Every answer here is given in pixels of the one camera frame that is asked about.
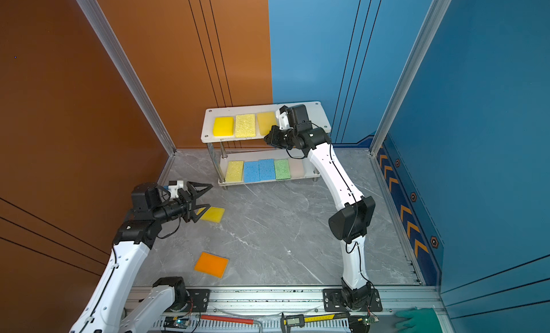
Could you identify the blue cellulose sponge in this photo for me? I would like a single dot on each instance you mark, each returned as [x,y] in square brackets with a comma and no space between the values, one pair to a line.
[251,172]
[267,170]

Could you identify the beige foam sponge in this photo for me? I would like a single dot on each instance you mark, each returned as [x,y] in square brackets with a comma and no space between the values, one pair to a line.
[296,168]

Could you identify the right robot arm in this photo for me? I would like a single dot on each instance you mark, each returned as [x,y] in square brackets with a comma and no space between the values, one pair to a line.
[349,225]

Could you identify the yellow cellulose sponge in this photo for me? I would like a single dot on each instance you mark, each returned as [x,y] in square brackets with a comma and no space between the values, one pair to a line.
[234,172]
[245,126]

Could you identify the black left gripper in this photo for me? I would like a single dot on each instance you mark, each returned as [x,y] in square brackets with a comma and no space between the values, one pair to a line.
[187,202]

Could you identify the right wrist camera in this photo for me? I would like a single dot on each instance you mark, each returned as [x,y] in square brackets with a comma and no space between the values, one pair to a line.
[282,118]

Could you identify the orange foam sponge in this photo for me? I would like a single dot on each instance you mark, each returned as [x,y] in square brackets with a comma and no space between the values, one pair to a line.
[211,264]

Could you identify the left circuit board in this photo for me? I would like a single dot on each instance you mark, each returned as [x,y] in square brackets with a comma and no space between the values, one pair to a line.
[176,323]

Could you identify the small yellow foam sponge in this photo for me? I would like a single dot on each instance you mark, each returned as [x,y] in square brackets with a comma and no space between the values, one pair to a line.
[214,215]

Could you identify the green rubber glove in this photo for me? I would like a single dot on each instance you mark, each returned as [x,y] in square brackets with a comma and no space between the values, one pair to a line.
[419,320]

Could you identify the right circuit board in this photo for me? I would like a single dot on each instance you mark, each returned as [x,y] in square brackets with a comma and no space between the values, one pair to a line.
[369,320]

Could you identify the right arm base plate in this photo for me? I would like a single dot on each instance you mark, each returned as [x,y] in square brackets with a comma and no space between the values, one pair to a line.
[333,301]

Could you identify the green cellulose sponge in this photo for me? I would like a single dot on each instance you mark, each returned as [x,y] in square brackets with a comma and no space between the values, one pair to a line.
[282,169]

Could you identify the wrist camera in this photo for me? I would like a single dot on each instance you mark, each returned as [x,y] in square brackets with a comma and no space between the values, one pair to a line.
[282,118]
[173,186]

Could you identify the digital caliper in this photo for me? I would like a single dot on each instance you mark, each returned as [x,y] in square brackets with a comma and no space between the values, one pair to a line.
[299,320]

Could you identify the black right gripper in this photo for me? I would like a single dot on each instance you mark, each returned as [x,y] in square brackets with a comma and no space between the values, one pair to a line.
[273,142]

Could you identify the circuit board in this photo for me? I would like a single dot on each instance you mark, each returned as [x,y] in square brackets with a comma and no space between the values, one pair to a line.
[369,320]
[176,323]

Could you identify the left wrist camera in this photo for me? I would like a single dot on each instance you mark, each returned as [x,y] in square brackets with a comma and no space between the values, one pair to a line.
[173,186]

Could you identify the thick yellow foam sponge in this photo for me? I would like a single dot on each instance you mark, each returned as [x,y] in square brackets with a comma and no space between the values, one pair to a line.
[223,127]

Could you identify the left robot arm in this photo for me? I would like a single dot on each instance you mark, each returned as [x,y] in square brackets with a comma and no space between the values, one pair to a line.
[105,312]

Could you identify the red-handled tool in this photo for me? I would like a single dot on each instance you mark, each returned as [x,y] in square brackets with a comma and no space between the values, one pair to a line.
[228,319]

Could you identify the aluminium front rail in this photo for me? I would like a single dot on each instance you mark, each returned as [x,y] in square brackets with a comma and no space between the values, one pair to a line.
[265,306]

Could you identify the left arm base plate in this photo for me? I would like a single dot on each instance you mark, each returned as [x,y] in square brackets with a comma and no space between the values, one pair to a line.
[191,301]

